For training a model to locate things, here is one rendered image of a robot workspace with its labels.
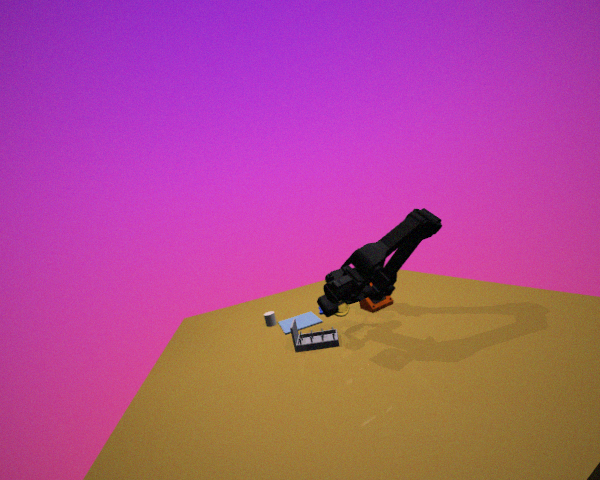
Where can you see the light blue mat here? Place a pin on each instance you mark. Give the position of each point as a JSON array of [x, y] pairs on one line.
[[302, 321]]

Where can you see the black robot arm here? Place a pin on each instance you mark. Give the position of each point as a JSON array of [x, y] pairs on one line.
[[369, 260]]

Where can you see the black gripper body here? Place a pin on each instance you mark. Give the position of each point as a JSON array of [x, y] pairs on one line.
[[330, 308]]

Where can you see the yellow round plate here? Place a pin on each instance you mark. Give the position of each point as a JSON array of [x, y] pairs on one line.
[[343, 310]]

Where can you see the grey dish rack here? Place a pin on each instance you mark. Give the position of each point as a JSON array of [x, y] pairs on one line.
[[314, 340]]

